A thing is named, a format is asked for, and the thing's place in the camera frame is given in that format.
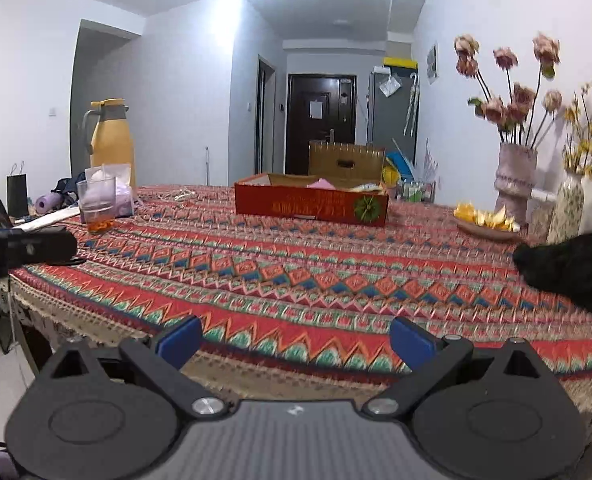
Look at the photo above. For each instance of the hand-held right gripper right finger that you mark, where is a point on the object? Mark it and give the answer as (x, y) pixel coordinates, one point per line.
(413, 342)

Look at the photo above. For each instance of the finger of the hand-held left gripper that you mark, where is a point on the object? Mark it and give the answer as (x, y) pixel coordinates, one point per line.
(41, 246)

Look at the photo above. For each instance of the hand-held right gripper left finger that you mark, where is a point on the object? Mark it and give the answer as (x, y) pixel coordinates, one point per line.
(181, 340)

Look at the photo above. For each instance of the red cardboard box pumpkin print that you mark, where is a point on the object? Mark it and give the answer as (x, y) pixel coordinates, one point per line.
(296, 205)

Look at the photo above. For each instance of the pile of assorted packets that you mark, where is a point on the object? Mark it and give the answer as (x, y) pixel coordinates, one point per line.
(321, 184)

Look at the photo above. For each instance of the white flat board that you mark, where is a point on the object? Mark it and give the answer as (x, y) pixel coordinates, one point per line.
(46, 220)

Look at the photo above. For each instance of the purple rolled mat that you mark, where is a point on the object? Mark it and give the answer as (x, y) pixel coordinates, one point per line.
(46, 203)

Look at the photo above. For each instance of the black paper bag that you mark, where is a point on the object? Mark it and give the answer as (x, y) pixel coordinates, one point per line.
(17, 195)

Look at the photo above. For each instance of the dark blue cloth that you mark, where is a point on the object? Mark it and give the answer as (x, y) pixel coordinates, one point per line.
(68, 185)

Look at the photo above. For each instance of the clear plastic cup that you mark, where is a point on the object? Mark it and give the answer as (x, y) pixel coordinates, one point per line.
(96, 205)

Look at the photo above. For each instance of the purple tissue pack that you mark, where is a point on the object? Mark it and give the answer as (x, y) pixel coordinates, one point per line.
(124, 200)

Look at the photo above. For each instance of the yellow thermos jug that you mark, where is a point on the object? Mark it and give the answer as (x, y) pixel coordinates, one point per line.
(113, 145)

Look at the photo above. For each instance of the patterned red tablecloth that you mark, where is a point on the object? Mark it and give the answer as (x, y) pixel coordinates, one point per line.
(296, 280)

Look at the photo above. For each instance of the bowl of orange peels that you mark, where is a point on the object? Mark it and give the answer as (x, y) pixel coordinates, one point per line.
(486, 217)

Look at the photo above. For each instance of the yellow plastic item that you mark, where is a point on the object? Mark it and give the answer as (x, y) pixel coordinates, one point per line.
(390, 175)

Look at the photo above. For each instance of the black fuzzy cloth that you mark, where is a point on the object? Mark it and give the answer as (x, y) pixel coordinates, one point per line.
(571, 270)

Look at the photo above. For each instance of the blue plastic item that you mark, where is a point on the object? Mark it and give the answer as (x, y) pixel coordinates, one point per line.
(401, 162)

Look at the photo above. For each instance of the pink textured vase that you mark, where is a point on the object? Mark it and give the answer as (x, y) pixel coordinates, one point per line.
(516, 180)

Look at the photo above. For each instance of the floral patterned vase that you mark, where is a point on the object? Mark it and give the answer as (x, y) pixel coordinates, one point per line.
(566, 210)

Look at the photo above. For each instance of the brown cardboard carton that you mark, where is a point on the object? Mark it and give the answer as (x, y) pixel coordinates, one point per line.
(326, 160)

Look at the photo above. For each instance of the grey refrigerator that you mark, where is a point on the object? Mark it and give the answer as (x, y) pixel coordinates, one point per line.
(383, 125)

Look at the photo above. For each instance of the dark entrance door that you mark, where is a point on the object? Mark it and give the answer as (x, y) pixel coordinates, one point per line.
(298, 135)

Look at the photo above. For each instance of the white folded umbrella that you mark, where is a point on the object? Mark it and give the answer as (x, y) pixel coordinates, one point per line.
(411, 105)

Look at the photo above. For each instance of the paper notice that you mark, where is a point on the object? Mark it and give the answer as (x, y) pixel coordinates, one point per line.
(316, 110)

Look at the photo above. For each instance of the clear plastic bag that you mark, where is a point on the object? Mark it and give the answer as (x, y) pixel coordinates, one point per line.
(389, 87)

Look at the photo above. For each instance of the dried pink roses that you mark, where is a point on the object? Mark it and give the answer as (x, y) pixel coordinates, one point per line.
(511, 100)

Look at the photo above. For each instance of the yellow flower sprigs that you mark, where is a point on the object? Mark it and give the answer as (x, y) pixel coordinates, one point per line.
(586, 145)

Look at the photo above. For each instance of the yellow and black box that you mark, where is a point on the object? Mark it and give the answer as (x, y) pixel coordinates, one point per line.
(401, 63)

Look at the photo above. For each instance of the wall picture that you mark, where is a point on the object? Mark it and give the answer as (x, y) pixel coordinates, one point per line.
(432, 64)

